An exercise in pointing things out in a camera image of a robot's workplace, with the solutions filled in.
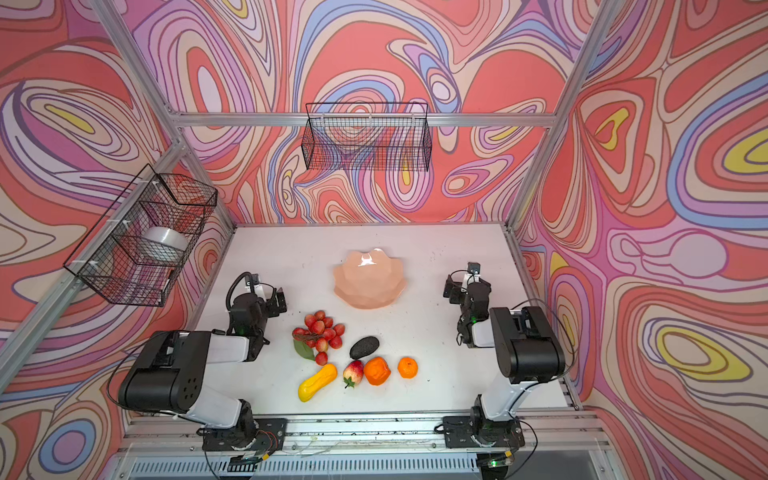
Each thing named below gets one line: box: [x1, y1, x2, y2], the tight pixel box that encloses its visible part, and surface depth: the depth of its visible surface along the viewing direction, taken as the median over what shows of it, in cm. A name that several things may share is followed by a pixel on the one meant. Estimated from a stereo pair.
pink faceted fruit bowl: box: [333, 248, 406, 309], surface depth 104 cm
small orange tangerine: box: [398, 357, 419, 379], surface depth 84 cm
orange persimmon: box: [364, 356, 391, 386], surface depth 80 cm
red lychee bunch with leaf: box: [292, 310, 345, 366], surface depth 88 cm
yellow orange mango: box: [298, 364, 338, 402], surface depth 80 cm
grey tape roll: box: [142, 226, 190, 263], surface depth 74 cm
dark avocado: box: [349, 336, 380, 359], surface depth 86 cm
